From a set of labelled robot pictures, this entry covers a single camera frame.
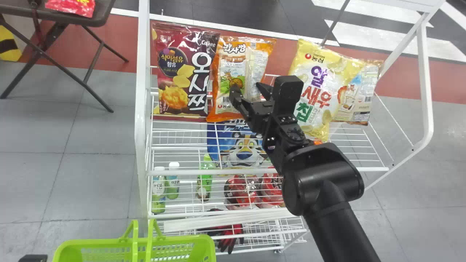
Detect white wire rack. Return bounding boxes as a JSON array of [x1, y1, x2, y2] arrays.
[[134, 0, 447, 255]]

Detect dark side table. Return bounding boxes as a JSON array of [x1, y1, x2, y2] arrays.
[[0, 0, 129, 114]]

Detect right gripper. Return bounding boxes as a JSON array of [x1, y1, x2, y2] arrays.
[[229, 82, 280, 138]]

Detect maroon snack packet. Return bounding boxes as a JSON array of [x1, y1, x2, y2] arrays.
[[151, 22, 221, 118]]

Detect white bottle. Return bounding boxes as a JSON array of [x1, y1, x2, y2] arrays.
[[151, 166, 166, 214], [166, 162, 180, 200]]

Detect blue cereal bag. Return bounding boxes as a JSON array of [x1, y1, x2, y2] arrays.
[[206, 120, 270, 170]]

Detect red snack packet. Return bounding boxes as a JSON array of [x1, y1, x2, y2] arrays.
[[44, 0, 96, 18]]

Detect red gloves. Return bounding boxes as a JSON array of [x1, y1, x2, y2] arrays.
[[202, 208, 245, 254]]

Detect green basket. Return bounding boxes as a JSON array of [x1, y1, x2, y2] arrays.
[[52, 218, 217, 262]]

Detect green bottle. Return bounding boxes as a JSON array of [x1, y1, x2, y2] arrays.
[[196, 154, 214, 203]]

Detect yellow black striped post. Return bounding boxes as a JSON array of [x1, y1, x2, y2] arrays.
[[0, 25, 23, 62]]

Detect red noodle cup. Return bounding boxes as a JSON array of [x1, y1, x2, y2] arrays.
[[224, 174, 263, 210], [260, 170, 287, 208]]

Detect orange snack packet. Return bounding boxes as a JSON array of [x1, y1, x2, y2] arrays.
[[206, 35, 277, 123]]

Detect yellow snack packet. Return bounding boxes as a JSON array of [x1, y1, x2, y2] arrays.
[[332, 59, 385, 126], [287, 39, 366, 143]]

